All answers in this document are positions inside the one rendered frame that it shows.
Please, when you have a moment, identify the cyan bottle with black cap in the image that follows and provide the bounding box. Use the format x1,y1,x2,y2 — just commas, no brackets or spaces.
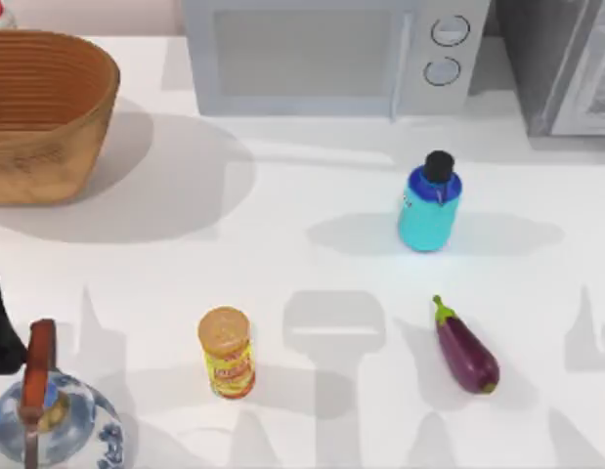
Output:
397,149,464,254

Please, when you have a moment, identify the yellow and red can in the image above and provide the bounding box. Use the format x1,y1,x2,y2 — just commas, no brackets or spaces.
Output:
197,305,257,400

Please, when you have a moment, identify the microwave oven door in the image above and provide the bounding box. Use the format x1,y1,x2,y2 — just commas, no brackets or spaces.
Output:
182,0,411,118

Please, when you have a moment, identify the purple eggplant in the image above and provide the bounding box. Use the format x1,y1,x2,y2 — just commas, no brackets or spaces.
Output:
431,294,501,395

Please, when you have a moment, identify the round microwave knob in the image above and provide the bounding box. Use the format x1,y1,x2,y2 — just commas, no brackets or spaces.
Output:
430,14,472,48
422,56,462,88

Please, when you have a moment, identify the pale microwave oven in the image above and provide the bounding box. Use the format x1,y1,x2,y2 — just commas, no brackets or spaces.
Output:
180,0,494,122

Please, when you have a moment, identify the woven wooden basket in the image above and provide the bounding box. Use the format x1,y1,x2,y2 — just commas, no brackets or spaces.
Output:
0,29,122,208

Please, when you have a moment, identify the blue and white porcelain teapot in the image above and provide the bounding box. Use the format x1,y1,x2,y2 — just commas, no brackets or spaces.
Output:
0,318,126,469

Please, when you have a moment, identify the red and white bottle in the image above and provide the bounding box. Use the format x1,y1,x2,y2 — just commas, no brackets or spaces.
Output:
0,0,19,31

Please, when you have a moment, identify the microwave door handle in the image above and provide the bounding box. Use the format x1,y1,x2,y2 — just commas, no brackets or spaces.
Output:
389,10,412,123

